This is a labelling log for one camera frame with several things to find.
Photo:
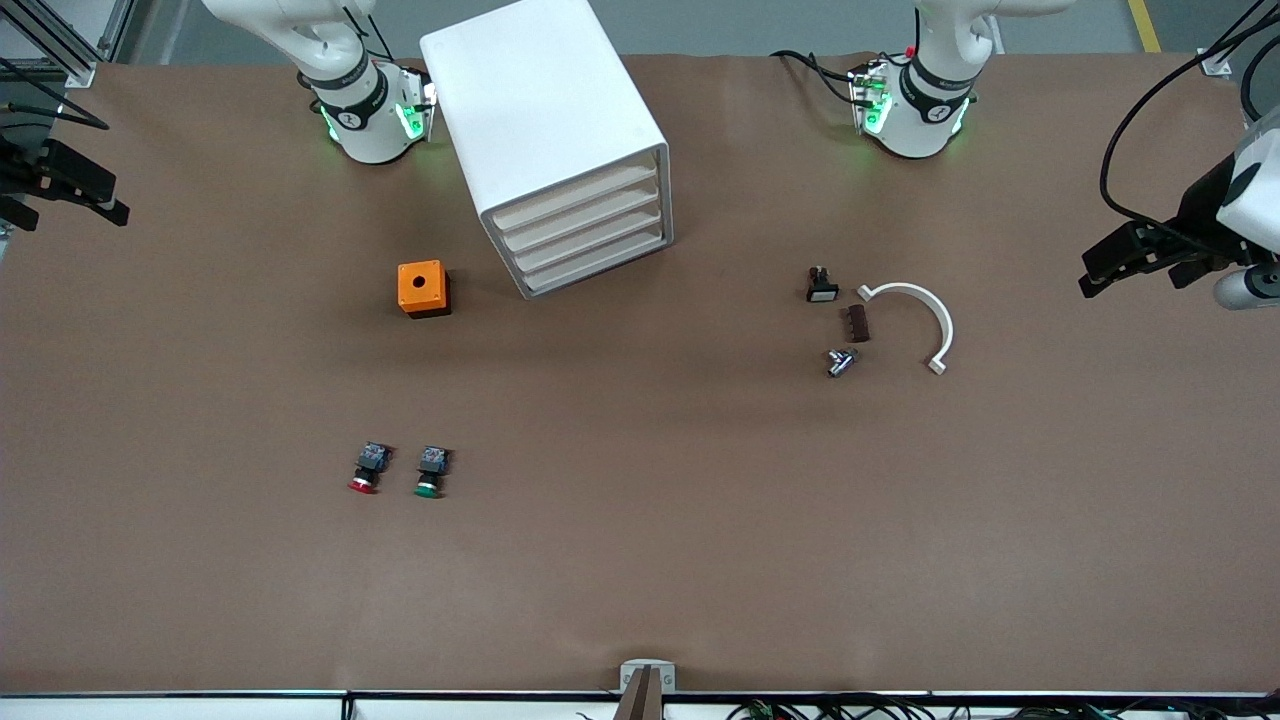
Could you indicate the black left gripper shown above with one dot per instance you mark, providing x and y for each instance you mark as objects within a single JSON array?
[{"x": 1197, "y": 212}]

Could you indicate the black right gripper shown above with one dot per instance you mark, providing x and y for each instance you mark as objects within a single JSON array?
[{"x": 22, "y": 171}]

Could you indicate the red push button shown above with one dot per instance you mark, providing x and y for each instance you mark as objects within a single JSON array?
[{"x": 370, "y": 460}]

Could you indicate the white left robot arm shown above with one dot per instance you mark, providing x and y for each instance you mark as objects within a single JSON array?
[{"x": 915, "y": 110}]

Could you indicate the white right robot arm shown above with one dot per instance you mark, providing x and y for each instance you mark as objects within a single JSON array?
[{"x": 360, "y": 110}]

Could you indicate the black white push button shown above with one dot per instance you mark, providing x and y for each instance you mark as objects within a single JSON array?
[{"x": 822, "y": 290}]

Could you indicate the green push button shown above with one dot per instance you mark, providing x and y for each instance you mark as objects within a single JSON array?
[{"x": 431, "y": 462}]

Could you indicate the brown terminal block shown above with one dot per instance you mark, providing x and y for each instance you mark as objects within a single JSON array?
[{"x": 858, "y": 324}]

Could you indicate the orange box with hole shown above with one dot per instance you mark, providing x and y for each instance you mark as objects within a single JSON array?
[{"x": 408, "y": 298}]

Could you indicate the aluminium frame profile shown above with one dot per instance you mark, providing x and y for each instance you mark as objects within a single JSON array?
[
  {"x": 80, "y": 68},
  {"x": 1215, "y": 63}
]

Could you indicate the white curved bracket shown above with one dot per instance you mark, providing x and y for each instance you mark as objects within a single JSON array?
[{"x": 912, "y": 289}]

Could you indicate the silver key switch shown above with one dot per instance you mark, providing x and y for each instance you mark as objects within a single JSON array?
[{"x": 840, "y": 362}]

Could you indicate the white table edge rail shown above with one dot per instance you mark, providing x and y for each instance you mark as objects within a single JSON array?
[{"x": 200, "y": 708}]

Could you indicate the grey metal bracket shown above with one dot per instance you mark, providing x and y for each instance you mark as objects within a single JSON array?
[{"x": 630, "y": 675}]

